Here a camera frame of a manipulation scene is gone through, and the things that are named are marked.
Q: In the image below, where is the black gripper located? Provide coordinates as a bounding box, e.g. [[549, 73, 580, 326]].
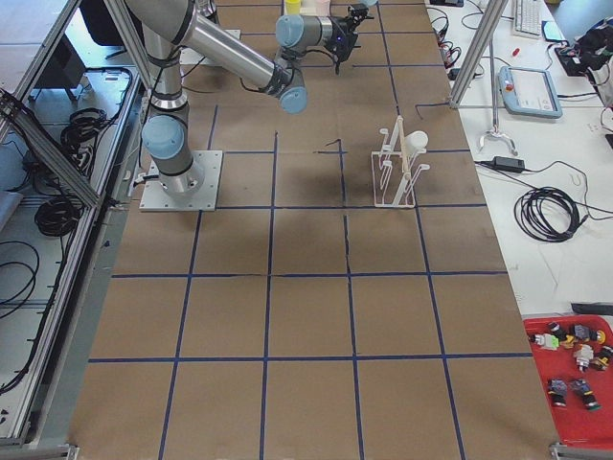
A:
[[329, 3, 373, 74]]

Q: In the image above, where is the pale green plastic cup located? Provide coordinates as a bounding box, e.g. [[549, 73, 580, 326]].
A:
[[404, 130, 429, 157]]

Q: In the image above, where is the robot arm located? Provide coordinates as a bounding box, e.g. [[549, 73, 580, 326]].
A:
[[126, 1, 372, 196]]

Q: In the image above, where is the pink plastic cup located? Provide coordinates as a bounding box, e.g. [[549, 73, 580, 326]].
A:
[[314, 0, 330, 17]]

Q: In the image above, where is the yellow plastic cup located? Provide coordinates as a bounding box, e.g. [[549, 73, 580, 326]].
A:
[[284, 0, 302, 15]]

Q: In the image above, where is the cream plastic tray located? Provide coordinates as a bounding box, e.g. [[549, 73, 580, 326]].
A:
[[300, 0, 317, 16]]

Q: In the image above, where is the reacher grabber tool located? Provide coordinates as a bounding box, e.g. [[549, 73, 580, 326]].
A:
[[478, 39, 518, 156]]

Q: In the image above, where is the teach pendant tablet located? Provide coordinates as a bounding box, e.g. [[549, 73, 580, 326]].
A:
[[498, 66, 562, 119]]

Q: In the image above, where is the black power adapter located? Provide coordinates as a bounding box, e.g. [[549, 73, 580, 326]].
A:
[[492, 156, 526, 173]]

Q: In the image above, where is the white keyboard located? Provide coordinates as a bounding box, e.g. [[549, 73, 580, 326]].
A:
[[511, 0, 542, 39]]

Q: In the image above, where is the red parts tray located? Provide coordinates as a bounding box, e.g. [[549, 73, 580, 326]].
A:
[[524, 315, 612, 449]]

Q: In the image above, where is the white wire cup rack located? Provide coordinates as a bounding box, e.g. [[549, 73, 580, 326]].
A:
[[371, 115, 430, 209]]

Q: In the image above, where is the aluminium frame post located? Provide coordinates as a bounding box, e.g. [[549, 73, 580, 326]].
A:
[[448, 0, 508, 108]]

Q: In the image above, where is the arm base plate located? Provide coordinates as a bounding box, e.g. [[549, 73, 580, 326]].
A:
[[140, 150, 223, 212]]

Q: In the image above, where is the coiled black cable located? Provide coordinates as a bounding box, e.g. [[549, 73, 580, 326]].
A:
[[513, 186, 580, 242]]

